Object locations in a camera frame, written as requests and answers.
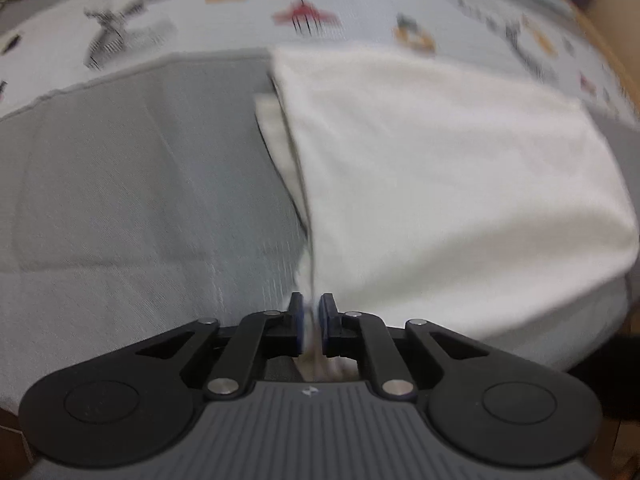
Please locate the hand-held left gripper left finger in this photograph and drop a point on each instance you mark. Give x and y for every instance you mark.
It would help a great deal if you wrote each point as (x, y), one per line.
(298, 330)

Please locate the wooden bed frame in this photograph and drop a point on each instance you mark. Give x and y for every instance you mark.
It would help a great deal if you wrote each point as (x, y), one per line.
(612, 55)

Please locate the white t-shirt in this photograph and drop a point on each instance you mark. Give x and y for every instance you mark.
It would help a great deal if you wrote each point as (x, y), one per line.
(425, 170)

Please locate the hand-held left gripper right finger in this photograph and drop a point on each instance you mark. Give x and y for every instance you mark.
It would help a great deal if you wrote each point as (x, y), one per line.
(325, 330)

